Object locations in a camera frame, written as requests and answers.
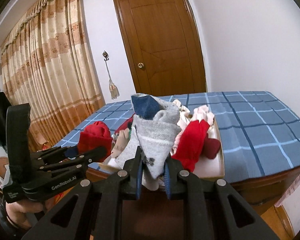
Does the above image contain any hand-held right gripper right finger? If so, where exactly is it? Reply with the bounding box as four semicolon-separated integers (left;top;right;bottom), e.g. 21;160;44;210
164;156;278;240

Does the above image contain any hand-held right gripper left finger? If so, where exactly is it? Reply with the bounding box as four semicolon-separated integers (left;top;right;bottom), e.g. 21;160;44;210
21;146;144;240

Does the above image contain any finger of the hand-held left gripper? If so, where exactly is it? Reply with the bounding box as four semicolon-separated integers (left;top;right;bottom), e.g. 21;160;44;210
30;145;78;167
41;146;108;175

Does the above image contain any red sock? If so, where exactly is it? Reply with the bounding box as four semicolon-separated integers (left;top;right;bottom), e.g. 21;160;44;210
79;121;113;161
171;119;211;173

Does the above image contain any beige underwear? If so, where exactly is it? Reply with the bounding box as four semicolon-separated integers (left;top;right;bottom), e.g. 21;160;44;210
111;129;131;160

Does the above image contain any grey white underwear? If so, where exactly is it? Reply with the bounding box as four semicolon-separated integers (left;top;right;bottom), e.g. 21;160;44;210
114;93;182;192

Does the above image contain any beige cardboard box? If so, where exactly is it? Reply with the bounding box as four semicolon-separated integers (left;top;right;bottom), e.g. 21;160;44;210
97;115;226;180

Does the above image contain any pale pink underwear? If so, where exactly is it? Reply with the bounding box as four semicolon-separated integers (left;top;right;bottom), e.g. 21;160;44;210
171;99;191;128

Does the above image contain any person's left forearm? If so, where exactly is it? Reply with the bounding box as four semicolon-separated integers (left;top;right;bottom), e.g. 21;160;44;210
0;205;42;235

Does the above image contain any maroon underwear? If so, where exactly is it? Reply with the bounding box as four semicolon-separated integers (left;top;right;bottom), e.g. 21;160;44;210
204;137;221;160

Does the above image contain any person's left hand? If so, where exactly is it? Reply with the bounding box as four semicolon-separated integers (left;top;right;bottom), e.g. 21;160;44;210
5;199;45;227

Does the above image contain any curtain tassel tieback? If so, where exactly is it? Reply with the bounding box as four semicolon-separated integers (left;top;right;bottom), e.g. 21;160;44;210
102;51;120;100

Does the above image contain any beige patterned curtain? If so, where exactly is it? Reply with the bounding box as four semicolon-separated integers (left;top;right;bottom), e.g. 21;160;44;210
0;0;106;153

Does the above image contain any dark wooden desk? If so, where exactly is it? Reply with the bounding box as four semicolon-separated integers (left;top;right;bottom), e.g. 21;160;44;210
86;164;300;205

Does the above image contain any blue checked tablecloth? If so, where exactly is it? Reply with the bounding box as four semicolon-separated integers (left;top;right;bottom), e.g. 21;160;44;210
51;91;300;178

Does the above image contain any pink cloth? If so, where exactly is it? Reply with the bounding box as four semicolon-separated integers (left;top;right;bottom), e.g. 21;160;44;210
274;169;300;208

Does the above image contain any wooden door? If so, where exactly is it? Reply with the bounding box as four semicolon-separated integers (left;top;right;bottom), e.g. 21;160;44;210
109;0;207;97

